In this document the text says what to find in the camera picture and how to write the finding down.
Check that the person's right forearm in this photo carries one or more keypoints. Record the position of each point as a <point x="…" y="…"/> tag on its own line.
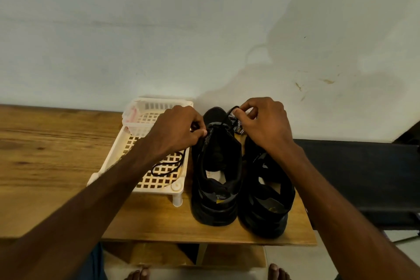
<point x="354" y="224"/>

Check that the small white plastic basket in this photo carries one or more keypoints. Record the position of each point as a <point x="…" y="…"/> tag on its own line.
<point x="136" y="125"/>

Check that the person's blue shorts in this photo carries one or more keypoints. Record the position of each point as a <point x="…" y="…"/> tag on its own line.
<point x="92" y="263"/>

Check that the person's right hand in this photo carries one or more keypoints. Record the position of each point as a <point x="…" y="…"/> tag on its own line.
<point x="269" y="124"/>

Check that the large white plastic tray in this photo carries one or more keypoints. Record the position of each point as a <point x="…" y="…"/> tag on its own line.
<point x="131" y="152"/>

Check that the black shoelaces bundle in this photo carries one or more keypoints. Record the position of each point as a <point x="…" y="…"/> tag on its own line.
<point x="169" y="165"/>

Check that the low wooden table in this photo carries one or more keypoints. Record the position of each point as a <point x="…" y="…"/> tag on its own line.
<point x="39" y="158"/>

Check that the dark door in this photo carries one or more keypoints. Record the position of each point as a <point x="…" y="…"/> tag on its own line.
<point x="410" y="135"/>

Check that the black white patterned shoelace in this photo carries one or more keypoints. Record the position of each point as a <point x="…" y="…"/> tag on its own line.
<point x="233" y="116"/>
<point x="237" y="122"/>

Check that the black shoe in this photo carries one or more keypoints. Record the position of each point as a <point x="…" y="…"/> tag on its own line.
<point x="268" y="204"/>
<point x="216" y="198"/>

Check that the person's left hand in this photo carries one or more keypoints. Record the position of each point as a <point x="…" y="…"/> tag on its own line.
<point x="174" y="132"/>

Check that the black shoe rack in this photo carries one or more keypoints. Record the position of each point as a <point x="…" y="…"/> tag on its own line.
<point x="367" y="175"/>

